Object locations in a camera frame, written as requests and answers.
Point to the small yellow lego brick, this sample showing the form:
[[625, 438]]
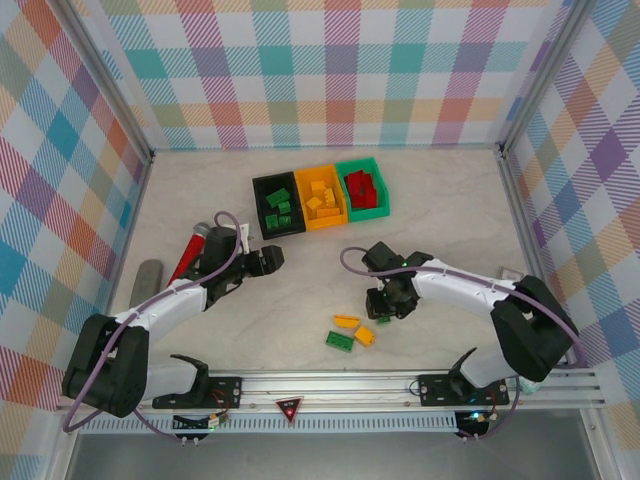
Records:
[[365, 336], [318, 187], [314, 202]]

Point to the long yellow lego brick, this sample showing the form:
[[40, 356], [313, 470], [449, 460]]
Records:
[[330, 196], [346, 320]]

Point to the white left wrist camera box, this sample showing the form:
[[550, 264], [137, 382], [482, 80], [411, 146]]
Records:
[[245, 237]]

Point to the red triangle sign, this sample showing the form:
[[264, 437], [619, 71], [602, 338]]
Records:
[[290, 409]]

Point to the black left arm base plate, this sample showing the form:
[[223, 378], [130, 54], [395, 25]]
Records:
[[225, 390]]

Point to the red toy microphone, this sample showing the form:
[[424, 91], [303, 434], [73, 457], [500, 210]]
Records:
[[187, 255]]

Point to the yellow plastic bin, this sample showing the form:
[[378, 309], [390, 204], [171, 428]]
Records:
[[302, 192]]

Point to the aluminium frame post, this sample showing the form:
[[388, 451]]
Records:
[[547, 75], [107, 80]]

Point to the green plastic bin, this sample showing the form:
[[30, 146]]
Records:
[[382, 205]]

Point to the aluminium side rail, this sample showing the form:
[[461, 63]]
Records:
[[127, 240], [520, 215]]

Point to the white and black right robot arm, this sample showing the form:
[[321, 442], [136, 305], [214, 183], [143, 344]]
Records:
[[450, 285]]

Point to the aluminium mounting rail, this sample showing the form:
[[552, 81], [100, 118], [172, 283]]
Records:
[[325, 387]]

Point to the black plastic bin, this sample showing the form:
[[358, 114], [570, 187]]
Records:
[[260, 200]]

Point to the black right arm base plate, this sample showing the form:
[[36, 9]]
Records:
[[432, 389]]

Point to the small green lego brick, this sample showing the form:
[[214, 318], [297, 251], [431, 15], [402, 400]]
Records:
[[272, 220], [284, 207], [286, 221]]

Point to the long green lego brick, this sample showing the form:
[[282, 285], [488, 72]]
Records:
[[340, 341], [384, 320], [277, 196]]

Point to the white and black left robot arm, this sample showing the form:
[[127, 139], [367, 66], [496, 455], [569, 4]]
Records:
[[165, 310]]

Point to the yellow power connector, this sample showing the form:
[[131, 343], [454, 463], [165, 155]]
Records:
[[219, 419], [480, 417]]

